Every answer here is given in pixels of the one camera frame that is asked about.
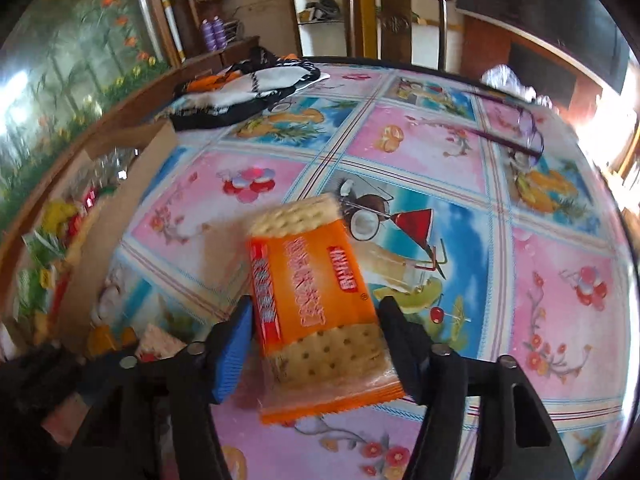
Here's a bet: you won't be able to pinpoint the purple-framed eyeglasses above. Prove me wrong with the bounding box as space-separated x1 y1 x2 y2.
447 89 544 170

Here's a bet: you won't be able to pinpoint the wooden chair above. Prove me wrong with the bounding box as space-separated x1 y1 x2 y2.
343 0 457 72

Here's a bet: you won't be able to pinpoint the colourful fruit tablecloth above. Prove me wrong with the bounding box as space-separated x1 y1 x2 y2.
84 62 634 480

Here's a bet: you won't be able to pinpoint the cardboard snack box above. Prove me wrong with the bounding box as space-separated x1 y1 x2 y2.
1 120 177 360

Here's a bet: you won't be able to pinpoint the white plastic bag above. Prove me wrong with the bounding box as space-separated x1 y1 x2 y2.
480 64 553 108

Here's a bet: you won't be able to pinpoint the purple bottles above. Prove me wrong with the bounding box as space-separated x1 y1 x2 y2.
201 15 228 52

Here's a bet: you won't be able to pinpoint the orange soda cracker packet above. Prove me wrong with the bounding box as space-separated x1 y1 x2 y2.
247 194 404 425

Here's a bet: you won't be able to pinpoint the flower mural glass panel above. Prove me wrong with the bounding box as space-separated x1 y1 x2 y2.
1 0 170 229

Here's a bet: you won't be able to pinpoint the black white orange cloth bag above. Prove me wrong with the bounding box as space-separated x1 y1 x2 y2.
160 47 329 131

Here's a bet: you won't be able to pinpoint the black television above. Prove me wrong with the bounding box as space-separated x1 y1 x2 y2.
457 0 630 92

